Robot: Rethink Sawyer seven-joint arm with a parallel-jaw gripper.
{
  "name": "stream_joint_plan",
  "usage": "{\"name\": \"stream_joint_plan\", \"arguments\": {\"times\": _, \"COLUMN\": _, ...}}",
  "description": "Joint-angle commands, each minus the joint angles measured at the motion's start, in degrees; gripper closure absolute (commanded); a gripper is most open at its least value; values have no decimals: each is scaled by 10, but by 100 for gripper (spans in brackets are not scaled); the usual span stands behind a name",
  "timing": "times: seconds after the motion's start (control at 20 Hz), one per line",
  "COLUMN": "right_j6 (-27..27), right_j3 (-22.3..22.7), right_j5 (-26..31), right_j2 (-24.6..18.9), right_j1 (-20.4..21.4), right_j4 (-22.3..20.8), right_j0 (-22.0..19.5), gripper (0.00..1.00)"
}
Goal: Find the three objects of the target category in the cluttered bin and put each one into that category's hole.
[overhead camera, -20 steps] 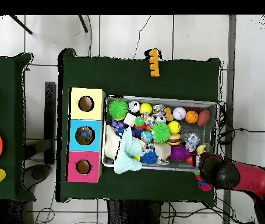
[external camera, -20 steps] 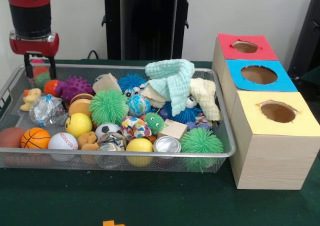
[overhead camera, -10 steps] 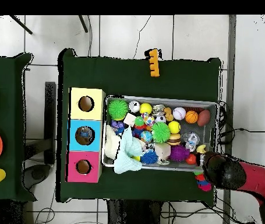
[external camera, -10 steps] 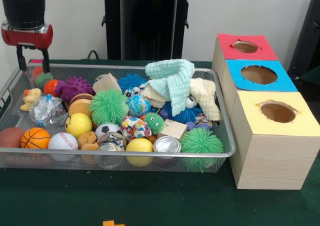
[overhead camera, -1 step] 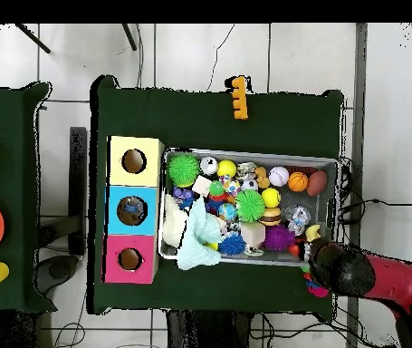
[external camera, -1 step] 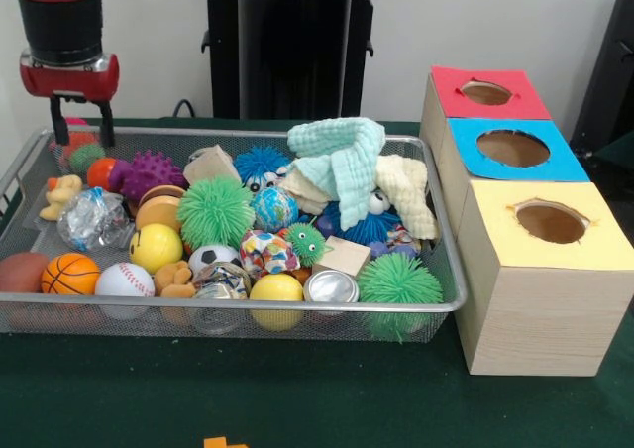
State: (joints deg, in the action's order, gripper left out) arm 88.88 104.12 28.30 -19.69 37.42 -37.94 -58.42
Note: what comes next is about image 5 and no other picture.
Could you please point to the cream muslin cloth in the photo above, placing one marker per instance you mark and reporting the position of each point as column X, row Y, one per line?
column 174, row 225

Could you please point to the green spiky ball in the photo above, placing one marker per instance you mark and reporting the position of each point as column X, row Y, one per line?
column 250, row 205
column 184, row 170

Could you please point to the mint green cloth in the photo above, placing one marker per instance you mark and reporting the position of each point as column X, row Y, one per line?
column 202, row 239

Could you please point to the clear plastic packet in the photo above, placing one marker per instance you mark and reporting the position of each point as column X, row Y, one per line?
column 133, row 211
column 297, row 217

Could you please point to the purple spiky toy with eyes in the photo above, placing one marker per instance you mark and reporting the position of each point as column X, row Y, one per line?
column 279, row 237

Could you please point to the orange plastic comb toy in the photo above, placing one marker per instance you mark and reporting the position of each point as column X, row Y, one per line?
column 240, row 98

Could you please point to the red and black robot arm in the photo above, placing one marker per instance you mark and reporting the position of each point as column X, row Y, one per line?
column 387, row 279

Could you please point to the wooden box with three holes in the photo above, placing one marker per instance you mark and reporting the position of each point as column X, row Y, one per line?
column 152, row 178

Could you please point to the clear mesh bin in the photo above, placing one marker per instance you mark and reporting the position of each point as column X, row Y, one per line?
column 184, row 255

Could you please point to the yellow smiley ball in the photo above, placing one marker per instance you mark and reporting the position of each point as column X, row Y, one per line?
column 271, row 197

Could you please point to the dark green tablecloth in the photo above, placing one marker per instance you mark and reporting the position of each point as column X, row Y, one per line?
column 191, row 123
column 17, row 181

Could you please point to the white baseball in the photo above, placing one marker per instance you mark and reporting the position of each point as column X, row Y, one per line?
column 279, row 176

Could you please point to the small orange basketball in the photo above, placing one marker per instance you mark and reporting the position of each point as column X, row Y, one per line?
column 297, row 181

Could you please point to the black tripod leg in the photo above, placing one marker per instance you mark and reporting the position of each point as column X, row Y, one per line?
column 32, row 38
column 129, row 36

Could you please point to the grey floor strip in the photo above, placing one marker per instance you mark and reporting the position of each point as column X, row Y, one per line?
column 360, row 109

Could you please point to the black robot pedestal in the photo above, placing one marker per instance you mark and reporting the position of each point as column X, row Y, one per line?
column 205, row 333

